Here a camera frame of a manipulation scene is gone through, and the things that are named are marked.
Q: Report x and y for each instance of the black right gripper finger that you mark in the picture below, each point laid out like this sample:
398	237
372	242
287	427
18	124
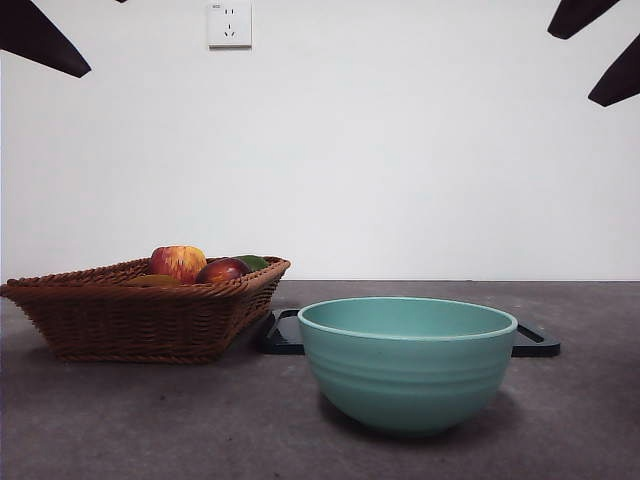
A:
620	80
575	17

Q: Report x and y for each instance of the black rectangular tray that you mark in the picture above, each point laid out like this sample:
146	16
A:
282	335

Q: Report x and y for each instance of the dark red plum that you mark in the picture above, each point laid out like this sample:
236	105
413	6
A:
222	272

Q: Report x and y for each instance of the white wall socket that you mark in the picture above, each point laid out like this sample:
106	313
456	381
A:
230	25

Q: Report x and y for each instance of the brown kiwi fruit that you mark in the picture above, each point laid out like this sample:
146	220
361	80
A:
152	281

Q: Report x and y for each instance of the brown wicker basket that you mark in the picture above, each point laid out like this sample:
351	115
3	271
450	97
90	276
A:
130	320

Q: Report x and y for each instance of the red and yellow apple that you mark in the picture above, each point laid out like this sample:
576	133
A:
175	262

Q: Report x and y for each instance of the green fruit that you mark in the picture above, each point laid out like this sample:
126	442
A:
255	262

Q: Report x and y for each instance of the teal ribbed bowl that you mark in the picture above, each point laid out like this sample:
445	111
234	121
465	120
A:
410	385

